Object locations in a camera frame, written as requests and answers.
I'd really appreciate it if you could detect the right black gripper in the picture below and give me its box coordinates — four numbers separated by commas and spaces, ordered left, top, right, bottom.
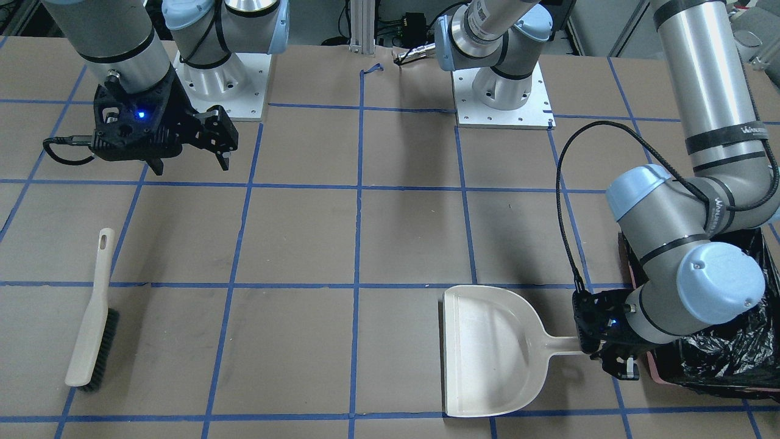
90, 73, 239, 177

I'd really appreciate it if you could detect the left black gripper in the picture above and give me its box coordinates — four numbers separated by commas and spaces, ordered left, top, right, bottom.
572, 288, 656, 381

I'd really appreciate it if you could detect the beige dustpan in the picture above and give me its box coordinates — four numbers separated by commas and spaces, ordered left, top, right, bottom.
442, 285, 582, 418

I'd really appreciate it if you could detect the beige hand brush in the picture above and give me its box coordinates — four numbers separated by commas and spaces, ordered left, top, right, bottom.
65, 227, 120, 393

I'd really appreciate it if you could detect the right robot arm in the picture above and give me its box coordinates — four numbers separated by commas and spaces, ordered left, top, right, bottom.
43, 1, 289, 176

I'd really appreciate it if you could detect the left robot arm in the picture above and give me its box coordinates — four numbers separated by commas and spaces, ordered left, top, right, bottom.
559, 1, 778, 380

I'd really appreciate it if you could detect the bin with black bag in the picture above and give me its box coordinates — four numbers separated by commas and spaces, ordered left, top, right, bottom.
646, 229, 779, 402

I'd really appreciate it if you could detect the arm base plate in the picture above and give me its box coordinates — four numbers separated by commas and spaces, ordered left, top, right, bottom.
173, 53, 273, 122
452, 62, 556, 130

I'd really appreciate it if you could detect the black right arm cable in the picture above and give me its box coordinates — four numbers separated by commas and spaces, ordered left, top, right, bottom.
43, 135, 98, 166

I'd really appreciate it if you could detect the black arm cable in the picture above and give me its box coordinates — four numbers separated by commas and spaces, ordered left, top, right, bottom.
556, 121, 780, 293
43, 135, 98, 166

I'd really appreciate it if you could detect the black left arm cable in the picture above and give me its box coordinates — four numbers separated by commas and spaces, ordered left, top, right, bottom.
556, 121, 780, 293

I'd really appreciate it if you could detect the aluminium frame post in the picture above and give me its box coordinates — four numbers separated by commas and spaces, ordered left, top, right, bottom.
348, 0, 378, 57

